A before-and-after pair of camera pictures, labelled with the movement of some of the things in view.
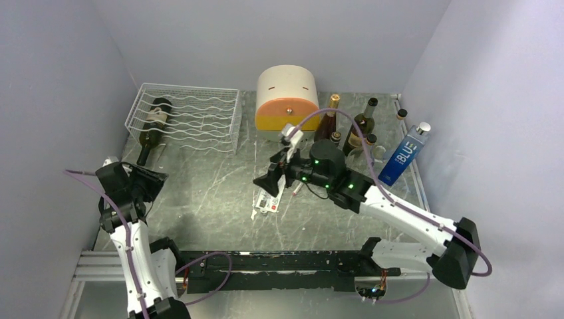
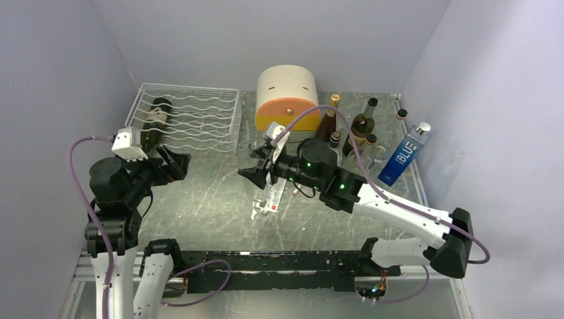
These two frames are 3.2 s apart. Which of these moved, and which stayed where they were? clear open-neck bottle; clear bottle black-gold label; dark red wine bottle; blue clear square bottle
Moved: clear open-neck bottle
Stayed: blue clear square bottle; clear bottle black-gold label; dark red wine bottle
